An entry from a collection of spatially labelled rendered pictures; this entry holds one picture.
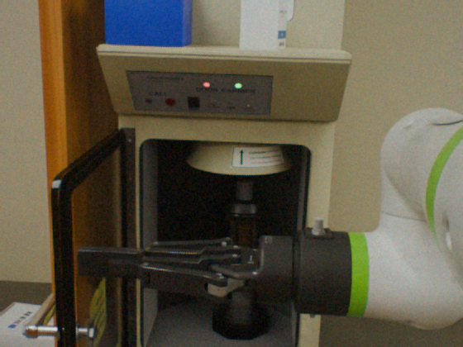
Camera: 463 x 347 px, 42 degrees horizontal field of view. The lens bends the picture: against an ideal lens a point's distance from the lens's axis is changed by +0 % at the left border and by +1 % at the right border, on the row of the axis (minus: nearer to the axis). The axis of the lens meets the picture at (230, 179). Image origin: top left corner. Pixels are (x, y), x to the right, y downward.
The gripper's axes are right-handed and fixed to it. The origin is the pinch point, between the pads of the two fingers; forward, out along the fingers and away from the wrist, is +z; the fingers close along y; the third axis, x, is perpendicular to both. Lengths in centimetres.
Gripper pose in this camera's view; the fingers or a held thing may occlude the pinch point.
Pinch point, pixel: (110, 261)
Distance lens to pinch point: 70.0
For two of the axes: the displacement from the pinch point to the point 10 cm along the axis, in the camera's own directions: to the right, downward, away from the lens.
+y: -0.5, 2.5, -9.7
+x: -0.3, 9.7, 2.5
